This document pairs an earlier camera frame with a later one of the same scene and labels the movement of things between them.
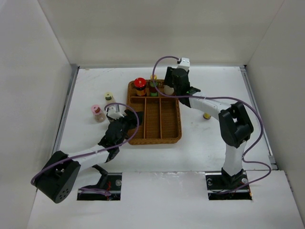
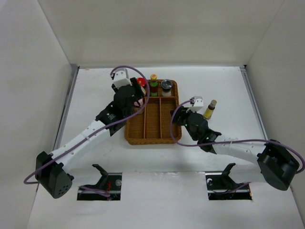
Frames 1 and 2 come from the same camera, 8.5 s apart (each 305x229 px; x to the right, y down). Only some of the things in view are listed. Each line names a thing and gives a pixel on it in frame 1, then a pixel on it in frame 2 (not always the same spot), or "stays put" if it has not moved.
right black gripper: [168, 75] to [180, 112]
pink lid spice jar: [99, 116] to [139, 102]
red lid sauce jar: [140, 84] stays put
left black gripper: [131, 119] to [138, 94]
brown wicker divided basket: [161, 121] stays put
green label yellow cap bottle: [153, 92] stays put
